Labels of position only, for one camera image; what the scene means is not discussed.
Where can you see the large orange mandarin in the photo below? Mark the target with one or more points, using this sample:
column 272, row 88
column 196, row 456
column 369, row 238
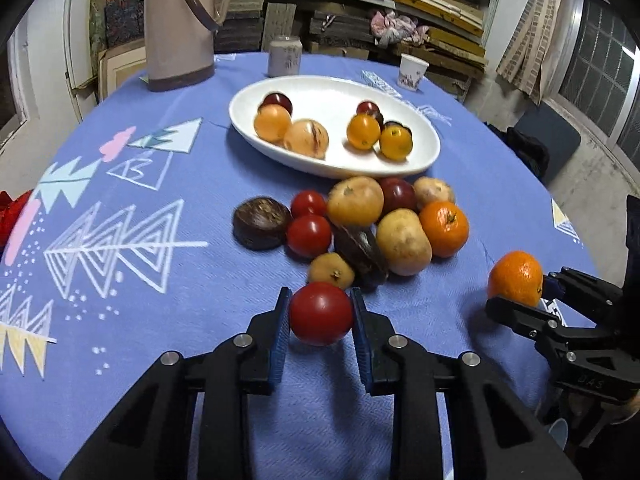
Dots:
column 517, row 276

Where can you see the white oval plate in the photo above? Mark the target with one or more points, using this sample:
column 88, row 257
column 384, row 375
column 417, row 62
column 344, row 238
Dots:
column 332, row 102

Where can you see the dark red plum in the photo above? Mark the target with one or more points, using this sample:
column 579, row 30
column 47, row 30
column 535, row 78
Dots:
column 278, row 98
column 398, row 193

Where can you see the yellow citrus on plate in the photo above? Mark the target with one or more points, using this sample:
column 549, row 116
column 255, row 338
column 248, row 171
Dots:
column 363, row 131

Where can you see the grey printed can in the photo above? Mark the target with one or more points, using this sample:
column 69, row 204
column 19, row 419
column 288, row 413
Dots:
column 285, row 53

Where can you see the blue patterned tablecloth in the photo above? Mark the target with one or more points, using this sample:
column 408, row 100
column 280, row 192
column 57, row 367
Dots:
column 128, row 249

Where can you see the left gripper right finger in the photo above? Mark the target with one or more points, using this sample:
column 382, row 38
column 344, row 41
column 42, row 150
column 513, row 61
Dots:
column 492, row 433

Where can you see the large tan pear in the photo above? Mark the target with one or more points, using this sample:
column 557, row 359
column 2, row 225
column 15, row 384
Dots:
column 403, row 242

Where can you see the small tan fruit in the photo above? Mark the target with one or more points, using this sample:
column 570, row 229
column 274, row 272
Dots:
column 332, row 269

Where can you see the dark blue cushion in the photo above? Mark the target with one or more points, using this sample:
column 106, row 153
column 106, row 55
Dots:
column 557, row 135

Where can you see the small orange-tan fruit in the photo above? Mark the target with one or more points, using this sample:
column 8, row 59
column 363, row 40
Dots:
column 271, row 122

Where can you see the pink crumpled cloth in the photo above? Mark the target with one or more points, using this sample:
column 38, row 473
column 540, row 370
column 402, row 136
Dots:
column 392, row 28

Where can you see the dark mangosteen at back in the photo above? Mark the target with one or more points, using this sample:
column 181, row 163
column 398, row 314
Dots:
column 260, row 223

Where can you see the yellow orange citrus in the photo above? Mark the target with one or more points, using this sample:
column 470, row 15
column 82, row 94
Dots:
column 396, row 144

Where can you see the dark red plum front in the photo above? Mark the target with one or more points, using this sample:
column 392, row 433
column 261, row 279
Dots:
column 278, row 98

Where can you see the beige thermos jug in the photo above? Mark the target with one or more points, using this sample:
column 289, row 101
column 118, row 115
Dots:
column 179, row 41

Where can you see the small red tomato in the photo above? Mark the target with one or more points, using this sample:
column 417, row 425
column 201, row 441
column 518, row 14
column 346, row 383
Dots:
column 368, row 108

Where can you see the tan potato-like fruit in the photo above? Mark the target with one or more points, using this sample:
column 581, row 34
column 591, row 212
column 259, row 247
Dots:
column 356, row 201

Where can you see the striped hanging curtain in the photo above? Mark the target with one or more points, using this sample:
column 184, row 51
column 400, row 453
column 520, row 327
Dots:
column 524, row 62

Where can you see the red cloth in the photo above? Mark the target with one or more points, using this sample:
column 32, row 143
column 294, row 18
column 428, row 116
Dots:
column 10, row 210

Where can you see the white floral paper cup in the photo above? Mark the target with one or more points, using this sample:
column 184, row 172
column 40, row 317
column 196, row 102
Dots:
column 411, row 71

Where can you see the red cherry tomato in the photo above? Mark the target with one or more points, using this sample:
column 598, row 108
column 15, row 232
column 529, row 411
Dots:
column 320, row 314

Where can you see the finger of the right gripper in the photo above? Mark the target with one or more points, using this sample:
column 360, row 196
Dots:
column 579, row 290
column 523, row 320

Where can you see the window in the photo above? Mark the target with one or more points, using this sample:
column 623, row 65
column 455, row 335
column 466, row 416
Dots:
column 17, row 99

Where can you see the red tomato at back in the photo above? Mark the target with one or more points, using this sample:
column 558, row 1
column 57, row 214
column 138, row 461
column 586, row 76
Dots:
column 308, row 202

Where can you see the tan round pear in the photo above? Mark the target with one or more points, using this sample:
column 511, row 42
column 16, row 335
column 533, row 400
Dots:
column 428, row 190

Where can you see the wooden shelf with boards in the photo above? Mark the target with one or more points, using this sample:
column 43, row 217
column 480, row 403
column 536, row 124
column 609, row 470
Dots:
column 455, row 47

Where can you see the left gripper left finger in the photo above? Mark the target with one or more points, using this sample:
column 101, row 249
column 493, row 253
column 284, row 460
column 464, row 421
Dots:
column 188, row 416

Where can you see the tan onion on plate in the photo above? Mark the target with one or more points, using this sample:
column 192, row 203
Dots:
column 308, row 138

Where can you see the dark mangosteen in pile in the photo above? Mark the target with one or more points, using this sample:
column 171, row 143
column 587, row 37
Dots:
column 359, row 249

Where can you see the right window grille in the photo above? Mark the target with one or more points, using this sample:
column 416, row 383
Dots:
column 601, row 80

